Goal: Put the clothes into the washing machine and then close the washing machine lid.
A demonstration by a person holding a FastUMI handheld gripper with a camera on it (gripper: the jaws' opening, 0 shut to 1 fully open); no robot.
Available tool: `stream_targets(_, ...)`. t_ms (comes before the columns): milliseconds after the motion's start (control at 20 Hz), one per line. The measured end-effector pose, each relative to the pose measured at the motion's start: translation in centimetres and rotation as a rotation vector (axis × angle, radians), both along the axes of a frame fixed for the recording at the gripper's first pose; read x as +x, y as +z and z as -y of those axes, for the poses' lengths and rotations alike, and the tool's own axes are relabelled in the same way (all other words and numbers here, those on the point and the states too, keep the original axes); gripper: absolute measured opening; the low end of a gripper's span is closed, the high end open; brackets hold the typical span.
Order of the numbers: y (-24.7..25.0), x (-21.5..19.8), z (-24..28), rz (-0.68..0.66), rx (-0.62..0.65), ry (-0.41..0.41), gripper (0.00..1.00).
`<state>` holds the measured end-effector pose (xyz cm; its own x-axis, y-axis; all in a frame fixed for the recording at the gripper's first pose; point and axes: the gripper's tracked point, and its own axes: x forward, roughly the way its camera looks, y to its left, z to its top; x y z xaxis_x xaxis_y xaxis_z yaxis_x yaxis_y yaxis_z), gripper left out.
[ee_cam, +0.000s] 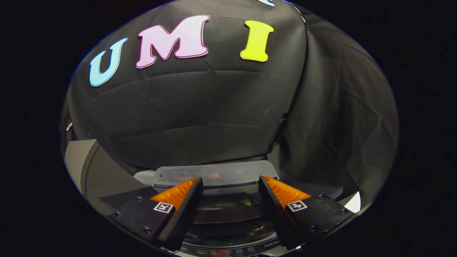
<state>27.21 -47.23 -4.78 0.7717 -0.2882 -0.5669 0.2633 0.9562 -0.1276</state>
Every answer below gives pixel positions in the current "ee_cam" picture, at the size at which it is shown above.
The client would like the white panel with black squares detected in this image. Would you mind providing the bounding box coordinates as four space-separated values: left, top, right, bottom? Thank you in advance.
344 191 361 214

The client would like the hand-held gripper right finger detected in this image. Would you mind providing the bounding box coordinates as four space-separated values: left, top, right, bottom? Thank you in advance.
258 175 356 251

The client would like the grey washing machine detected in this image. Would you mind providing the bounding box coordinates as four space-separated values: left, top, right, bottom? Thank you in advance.
133 160 346 257

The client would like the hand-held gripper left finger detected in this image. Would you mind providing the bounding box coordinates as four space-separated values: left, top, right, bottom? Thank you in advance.
106 177 204 252

